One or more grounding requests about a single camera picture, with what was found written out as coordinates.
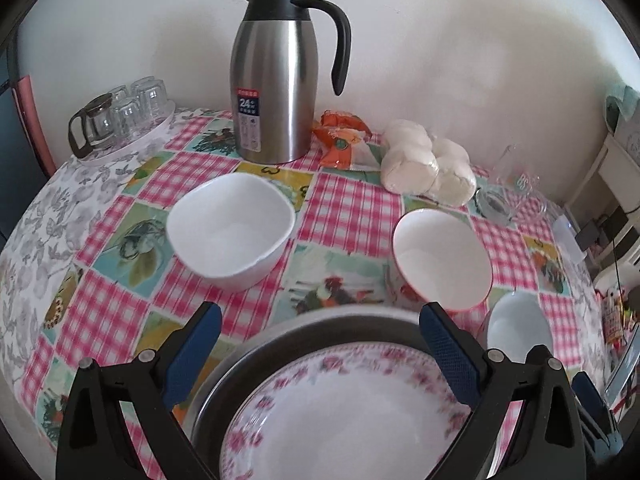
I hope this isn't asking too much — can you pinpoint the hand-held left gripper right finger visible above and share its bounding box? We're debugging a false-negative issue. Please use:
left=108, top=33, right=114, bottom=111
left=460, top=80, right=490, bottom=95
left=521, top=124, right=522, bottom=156
left=419, top=301, right=588, bottom=480

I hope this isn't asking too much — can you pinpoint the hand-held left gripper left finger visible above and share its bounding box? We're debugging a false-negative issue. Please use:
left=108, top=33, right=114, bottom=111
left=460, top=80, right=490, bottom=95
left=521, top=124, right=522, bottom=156
left=55, top=301, right=223, bottom=480

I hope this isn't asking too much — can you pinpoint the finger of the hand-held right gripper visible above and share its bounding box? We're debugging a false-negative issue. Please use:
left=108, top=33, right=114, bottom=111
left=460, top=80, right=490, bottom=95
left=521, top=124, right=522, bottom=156
left=571, top=371, right=625, bottom=463

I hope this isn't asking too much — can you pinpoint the light blue bowl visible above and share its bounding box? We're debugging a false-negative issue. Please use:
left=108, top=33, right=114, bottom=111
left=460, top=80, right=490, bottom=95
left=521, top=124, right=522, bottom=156
left=486, top=291, right=555, bottom=365

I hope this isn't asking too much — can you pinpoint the stainless steel basin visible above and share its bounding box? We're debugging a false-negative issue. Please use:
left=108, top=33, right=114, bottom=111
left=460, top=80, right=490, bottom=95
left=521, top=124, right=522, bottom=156
left=197, top=305, right=496, bottom=480

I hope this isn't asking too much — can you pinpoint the strawberry print bowl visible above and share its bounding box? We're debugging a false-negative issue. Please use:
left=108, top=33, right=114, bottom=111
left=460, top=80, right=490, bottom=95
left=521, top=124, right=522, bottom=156
left=391, top=208, right=493, bottom=312

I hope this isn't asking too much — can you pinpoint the round pink floral plate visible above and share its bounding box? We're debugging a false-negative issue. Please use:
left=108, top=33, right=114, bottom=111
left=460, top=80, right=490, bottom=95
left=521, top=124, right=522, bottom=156
left=219, top=344, right=493, bottom=480

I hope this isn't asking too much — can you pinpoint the small white bowl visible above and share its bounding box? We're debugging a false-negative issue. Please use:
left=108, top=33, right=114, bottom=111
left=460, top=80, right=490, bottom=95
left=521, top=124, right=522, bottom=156
left=166, top=172, right=297, bottom=292

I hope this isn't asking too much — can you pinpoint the pink checked fruit tablecloth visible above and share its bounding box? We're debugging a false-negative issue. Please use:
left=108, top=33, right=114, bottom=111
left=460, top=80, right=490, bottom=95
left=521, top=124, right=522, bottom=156
left=0, top=105, right=616, bottom=480

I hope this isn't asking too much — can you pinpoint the clear glass mug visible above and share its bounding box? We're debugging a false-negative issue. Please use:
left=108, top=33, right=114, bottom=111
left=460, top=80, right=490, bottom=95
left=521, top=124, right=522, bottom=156
left=475, top=144, right=551, bottom=226

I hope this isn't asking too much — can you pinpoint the bag of white steamed buns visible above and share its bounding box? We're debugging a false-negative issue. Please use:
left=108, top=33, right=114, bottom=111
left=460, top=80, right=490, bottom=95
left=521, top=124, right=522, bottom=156
left=381, top=119, right=478, bottom=207

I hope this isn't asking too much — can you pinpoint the white tray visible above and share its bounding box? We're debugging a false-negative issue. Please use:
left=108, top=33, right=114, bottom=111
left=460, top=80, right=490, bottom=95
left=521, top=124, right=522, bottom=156
left=75, top=97, right=177, bottom=163

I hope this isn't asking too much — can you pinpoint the orange snack packet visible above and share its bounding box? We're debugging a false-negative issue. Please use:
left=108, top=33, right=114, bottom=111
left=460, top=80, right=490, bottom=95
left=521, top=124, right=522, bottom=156
left=312, top=109, right=386, bottom=171

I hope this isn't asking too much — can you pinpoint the stainless steel thermos jug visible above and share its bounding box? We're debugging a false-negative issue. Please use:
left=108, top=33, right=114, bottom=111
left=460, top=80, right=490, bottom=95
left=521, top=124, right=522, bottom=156
left=230, top=0, right=352, bottom=165

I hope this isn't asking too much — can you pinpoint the glass teapot with black handle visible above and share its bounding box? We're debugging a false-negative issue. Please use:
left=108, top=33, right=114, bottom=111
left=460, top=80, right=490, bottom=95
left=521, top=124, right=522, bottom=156
left=68, top=92, right=118, bottom=158

